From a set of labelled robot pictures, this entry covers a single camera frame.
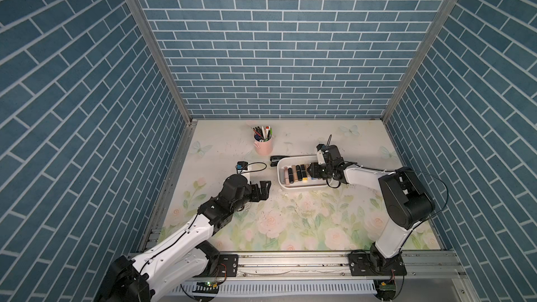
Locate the white plastic storage box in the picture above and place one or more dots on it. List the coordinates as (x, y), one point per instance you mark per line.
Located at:
(298, 186)

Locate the pink metal pen bucket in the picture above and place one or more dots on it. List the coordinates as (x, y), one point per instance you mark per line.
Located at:
(263, 148)

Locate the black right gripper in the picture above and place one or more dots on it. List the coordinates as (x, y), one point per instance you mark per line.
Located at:
(313, 171)

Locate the beige concealer tube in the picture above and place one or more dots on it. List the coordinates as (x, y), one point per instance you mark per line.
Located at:
(294, 173)

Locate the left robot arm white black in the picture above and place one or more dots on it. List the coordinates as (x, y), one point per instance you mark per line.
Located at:
(185, 254)

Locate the red lip gloss silver cap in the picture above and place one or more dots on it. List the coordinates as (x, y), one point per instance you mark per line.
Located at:
(319, 182)

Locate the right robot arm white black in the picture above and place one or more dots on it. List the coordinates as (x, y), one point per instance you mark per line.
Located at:
(407, 203)

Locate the black stapler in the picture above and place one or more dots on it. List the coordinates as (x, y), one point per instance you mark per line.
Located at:
(274, 159)

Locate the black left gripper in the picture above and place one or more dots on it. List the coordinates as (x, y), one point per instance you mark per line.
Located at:
(263, 193)

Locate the black gold square lipstick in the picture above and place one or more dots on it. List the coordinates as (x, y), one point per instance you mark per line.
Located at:
(304, 174)

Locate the black lipstick gold band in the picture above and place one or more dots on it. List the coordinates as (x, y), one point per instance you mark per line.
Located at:
(299, 176)

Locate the black lipstick silver band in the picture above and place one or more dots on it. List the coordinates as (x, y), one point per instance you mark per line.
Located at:
(291, 176)

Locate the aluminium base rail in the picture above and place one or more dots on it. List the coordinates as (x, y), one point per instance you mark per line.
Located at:
(332, 265)

